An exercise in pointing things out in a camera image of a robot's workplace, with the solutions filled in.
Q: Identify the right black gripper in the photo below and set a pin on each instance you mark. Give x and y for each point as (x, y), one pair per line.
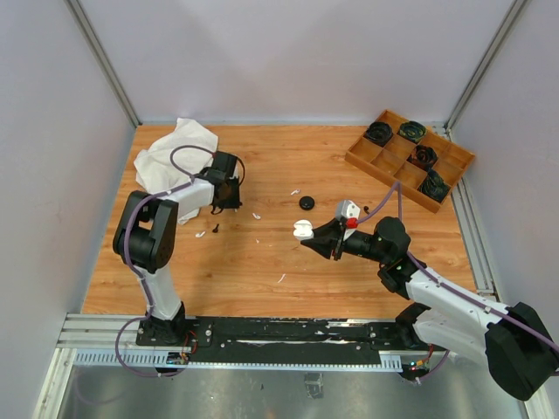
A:
(324, 240)

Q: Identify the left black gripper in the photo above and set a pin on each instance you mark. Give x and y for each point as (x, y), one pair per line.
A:
(235, 202)

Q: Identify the green black rolled item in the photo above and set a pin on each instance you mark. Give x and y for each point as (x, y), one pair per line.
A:
(412, 131)

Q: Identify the blue green rolled item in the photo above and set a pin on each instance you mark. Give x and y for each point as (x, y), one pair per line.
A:
(434, 186)

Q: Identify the wooden compartment tray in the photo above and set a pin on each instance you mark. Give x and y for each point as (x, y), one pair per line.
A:
(394, 149)

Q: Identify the black round charging case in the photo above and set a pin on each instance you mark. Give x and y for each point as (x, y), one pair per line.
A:
(306, 203)

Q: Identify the black rolled item far left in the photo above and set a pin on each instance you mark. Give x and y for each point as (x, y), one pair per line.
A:
(379, 133)

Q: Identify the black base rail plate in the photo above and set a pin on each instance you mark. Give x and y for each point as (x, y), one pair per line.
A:
(286, 342)

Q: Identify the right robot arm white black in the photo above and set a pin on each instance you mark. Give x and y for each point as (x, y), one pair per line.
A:
(511, 342)

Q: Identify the white round charging case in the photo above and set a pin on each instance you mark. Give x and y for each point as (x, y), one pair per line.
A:
(303, 230)

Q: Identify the dark red rolled item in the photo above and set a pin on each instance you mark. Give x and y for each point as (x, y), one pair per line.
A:
(423, 157)

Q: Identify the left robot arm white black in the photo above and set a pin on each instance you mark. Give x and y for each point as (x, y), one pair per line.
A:
(146, 234)

